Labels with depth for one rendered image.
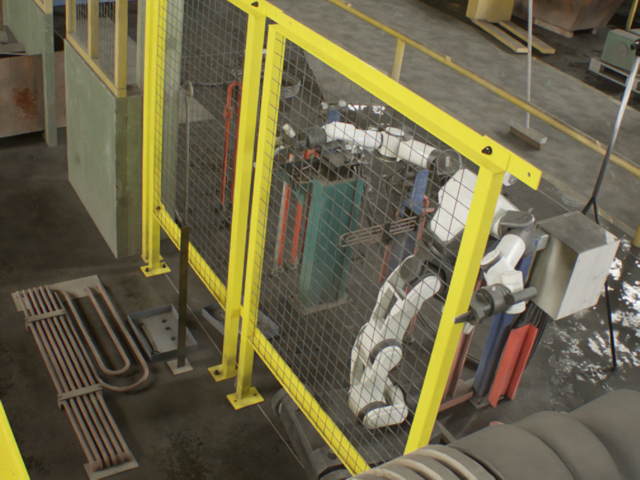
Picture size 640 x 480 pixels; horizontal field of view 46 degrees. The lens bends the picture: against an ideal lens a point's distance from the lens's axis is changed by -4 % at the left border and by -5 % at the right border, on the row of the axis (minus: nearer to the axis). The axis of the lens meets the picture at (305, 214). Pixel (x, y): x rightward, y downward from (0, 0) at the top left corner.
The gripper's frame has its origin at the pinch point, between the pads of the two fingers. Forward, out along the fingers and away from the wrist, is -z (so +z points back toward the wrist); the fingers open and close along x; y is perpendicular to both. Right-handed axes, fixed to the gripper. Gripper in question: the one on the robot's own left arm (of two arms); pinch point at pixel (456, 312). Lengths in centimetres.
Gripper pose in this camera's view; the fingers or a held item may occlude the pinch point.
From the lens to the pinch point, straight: 224.4
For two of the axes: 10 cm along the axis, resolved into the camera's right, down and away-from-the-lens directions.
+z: 8.5, -1.8, 4.9
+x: 5.1, 4.9, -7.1
